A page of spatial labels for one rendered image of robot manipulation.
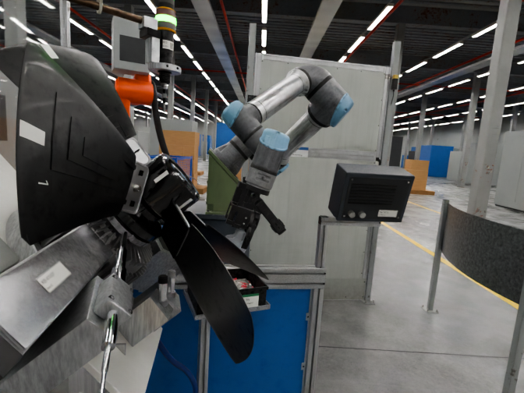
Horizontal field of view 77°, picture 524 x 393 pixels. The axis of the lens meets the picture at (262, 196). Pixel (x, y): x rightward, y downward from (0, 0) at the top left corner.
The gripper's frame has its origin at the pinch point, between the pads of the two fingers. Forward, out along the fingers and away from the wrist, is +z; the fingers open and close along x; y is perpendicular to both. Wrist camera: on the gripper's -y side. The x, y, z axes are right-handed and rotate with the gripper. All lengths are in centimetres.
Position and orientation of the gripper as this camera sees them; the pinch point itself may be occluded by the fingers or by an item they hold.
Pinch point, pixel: (238, 257)
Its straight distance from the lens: 91.2
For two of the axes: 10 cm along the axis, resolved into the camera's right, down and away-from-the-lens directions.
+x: 1.5, 1.5, -9.8
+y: -9.2, -3.3, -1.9
